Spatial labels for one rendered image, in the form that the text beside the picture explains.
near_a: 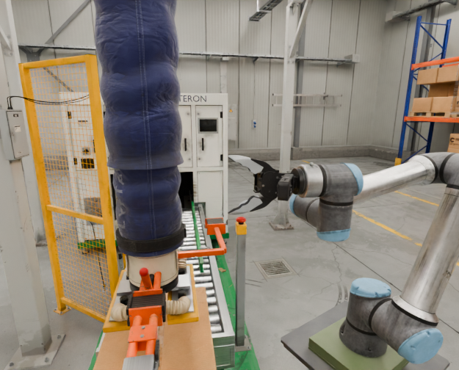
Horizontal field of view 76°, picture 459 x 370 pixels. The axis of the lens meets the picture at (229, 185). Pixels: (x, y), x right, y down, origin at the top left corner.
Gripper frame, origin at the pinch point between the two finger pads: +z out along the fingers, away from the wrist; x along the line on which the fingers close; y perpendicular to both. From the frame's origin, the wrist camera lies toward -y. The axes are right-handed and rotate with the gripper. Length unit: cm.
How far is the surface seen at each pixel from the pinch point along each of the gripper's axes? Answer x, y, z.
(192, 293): -45, 23, 9
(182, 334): -63, 25, 13
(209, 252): -32.9, 30.0, 1.6
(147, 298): -31.9, 3.5, 21.8
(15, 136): 3, 132, 108
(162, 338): -63, 24, 20
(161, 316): -33.7, -2.4, 18.1
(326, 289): -158, 173, -132
